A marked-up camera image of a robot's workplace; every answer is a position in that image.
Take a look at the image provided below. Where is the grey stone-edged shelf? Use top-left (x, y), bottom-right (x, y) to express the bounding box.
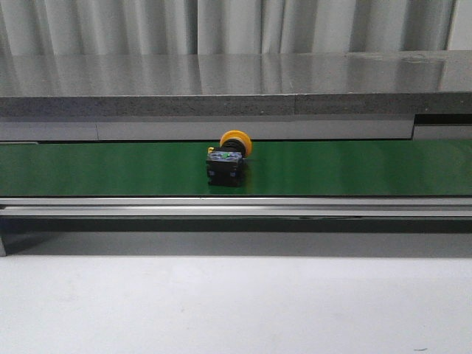
top-left (1, 51), bottom-right (471, 142)

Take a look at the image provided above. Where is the green conveyor belt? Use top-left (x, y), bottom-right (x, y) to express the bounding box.
top-left (1, 139), bottom-right (471, 197)

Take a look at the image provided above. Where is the grey pleated curtain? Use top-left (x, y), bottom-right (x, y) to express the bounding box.
top-left (1, 0), bottom-right (471, 55)

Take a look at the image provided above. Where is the yellow push button switch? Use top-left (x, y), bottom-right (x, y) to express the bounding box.
top-left (206, 130), bottom-right (252, 187)

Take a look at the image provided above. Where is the aluminium conveyor frame rail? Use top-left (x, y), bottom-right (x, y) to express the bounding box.
top-left (1, 196), bottom-right (471, 258)

